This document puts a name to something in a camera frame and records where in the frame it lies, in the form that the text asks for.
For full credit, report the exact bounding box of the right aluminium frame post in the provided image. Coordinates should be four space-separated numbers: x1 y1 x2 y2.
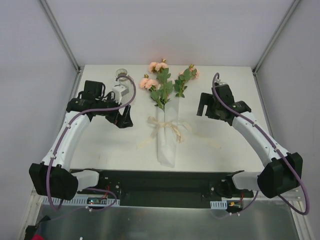
252 0 302 76

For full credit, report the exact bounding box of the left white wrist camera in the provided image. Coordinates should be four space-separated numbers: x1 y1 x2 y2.
112 84 130 105

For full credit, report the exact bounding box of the left white cable duct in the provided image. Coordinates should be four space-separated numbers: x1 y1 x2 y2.
42 195 121 208

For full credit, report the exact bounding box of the left aluminium frame post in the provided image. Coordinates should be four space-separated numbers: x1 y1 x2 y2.
37 0 81 73

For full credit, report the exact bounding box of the right white cable duct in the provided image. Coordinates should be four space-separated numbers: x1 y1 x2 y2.
210 200 228 210

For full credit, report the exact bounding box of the cream ribbon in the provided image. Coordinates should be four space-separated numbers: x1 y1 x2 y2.
137 116 221 149

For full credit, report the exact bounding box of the white ribbed ceramic vase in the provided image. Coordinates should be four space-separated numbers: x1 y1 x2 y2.
115 68 134 102

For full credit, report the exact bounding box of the red black object corner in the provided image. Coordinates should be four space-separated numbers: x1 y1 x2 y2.
23 215 51 240

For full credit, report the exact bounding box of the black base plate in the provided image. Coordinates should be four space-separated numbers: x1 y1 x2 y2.
81 170 254 209

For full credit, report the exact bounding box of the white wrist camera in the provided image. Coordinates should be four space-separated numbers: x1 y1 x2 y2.
215 78 225 86
112 84 130 105

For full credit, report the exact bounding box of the pink rose stem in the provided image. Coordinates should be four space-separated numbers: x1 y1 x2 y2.
139 74 166 110
148 59 174 108
173 64 199 98

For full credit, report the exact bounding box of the pink rose stem top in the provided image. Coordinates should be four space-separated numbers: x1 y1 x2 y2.
148 59 174 108

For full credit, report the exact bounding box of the white wrapping paper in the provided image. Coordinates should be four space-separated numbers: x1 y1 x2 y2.
156 97 179 168

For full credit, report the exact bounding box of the white cable duct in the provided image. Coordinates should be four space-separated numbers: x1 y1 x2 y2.
210 200 228 210
42 195 121 208

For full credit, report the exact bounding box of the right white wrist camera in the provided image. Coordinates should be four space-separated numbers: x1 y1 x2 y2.
215 78 225 86

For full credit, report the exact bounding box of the aluminium frame post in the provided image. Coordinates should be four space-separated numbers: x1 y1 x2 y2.
37 0 81 73
252 0 302 76

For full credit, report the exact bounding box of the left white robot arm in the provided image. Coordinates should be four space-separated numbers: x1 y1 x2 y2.
29 77 136 201

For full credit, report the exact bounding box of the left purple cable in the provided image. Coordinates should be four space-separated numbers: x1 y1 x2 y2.
47 75 138 213

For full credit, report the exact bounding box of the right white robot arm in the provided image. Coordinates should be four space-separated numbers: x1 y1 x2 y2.
197 84 303 199

